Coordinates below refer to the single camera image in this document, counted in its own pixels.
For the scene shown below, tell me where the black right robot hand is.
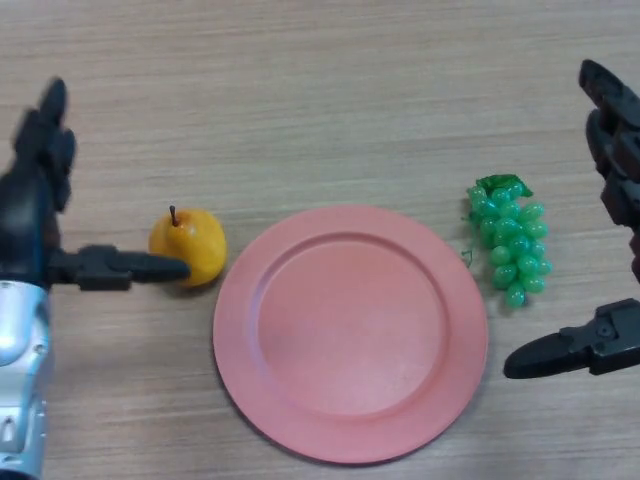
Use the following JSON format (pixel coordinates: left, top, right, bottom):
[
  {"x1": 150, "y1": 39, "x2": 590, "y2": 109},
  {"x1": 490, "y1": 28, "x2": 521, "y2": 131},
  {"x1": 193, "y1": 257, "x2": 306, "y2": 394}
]
[{"x1": 502, "y1": 58, "x2": 640, "y2": 380}]

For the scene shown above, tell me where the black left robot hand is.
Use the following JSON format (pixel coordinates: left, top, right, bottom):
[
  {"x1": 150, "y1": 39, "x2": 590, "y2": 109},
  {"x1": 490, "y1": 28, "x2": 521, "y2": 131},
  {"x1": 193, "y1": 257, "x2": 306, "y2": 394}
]
[{"x1": 0, "y1": 77, "x2": 192, "y2": 293}]

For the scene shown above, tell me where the yellow pear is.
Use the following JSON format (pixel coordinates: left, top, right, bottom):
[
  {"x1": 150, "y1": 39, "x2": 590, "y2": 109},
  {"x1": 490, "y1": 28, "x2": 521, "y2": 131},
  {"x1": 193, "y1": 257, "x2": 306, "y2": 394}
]
[{"x1": 148, "y1": 204, "x2": 229, "y2": 288}]

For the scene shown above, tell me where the pink round plate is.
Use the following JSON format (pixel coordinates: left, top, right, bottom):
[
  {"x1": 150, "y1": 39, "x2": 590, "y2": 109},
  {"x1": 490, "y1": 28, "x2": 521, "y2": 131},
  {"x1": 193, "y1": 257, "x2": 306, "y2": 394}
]
[{"x1": 212, "y1": 204, "x2": 490, "y2": 467}]

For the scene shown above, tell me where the green grape bunch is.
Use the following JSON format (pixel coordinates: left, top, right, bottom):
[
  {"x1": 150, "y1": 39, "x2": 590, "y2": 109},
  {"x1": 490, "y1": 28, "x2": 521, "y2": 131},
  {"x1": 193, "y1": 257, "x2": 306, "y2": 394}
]
[{"x1": 459, "y1": 173, "x2": 553, "y2": 309}]

